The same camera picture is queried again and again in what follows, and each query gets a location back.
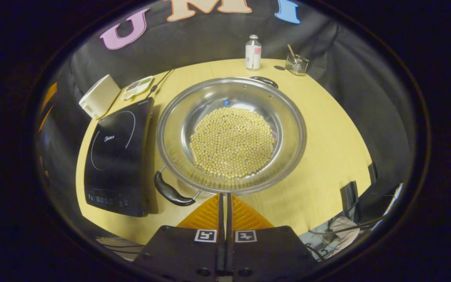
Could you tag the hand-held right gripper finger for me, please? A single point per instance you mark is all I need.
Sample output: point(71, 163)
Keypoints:
point(229, 219)
point(221, 219)

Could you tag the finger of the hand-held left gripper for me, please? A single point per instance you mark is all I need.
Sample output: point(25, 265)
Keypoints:
point(49, 102)

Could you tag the black induction cooktop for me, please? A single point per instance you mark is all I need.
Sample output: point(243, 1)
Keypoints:
point(119, 164)

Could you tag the white toaster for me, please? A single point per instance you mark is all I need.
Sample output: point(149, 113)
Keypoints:
point(100, 97)

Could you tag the pile of yellow soybeans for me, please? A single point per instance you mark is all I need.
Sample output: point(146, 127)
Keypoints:
point(231, 143)

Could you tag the white divided dish of beans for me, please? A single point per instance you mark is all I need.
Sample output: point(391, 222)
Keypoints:
point(137, 87)

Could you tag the white crumpled cloth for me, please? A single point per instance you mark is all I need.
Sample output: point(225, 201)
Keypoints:
point(345, 231)

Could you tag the black table clamp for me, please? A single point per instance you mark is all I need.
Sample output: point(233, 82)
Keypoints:
point(349, 194)
point(372, 173)

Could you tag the small black disc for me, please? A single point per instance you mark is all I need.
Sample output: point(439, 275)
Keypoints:
point(279, 67)

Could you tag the small white plastic bottle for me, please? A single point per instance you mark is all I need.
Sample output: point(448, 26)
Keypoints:
point(253, 55)

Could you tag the small glass jar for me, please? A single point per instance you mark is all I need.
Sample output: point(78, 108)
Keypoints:
point(297, 65)

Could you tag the wooden stick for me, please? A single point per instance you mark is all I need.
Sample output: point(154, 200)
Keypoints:
point(291, 51)

